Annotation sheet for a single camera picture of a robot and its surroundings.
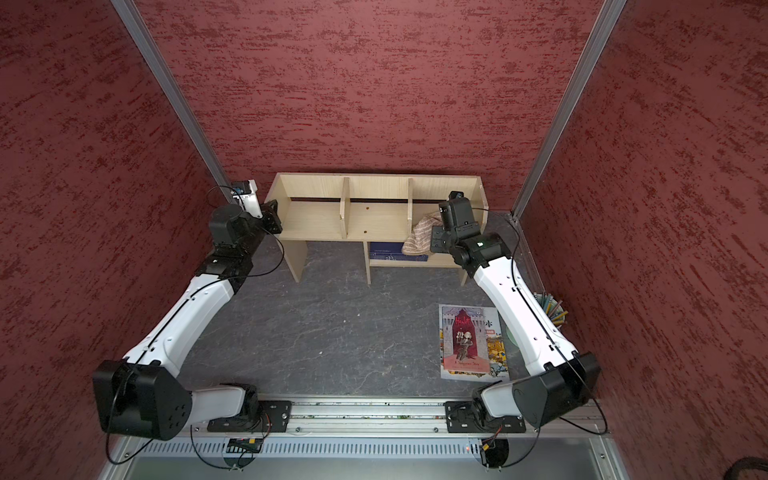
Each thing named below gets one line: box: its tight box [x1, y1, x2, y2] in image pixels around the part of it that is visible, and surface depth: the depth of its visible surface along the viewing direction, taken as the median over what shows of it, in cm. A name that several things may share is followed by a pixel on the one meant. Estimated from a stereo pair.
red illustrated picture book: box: [438, 304, 510, 383], surface depth 87 cm
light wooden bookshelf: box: [371, 260, 429, 268], surface depth 91 cm
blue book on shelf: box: [369, 242, 429, 262], surface depth 91 cm
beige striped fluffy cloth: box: [402, 212, 443, 256], surface depth 79 cm
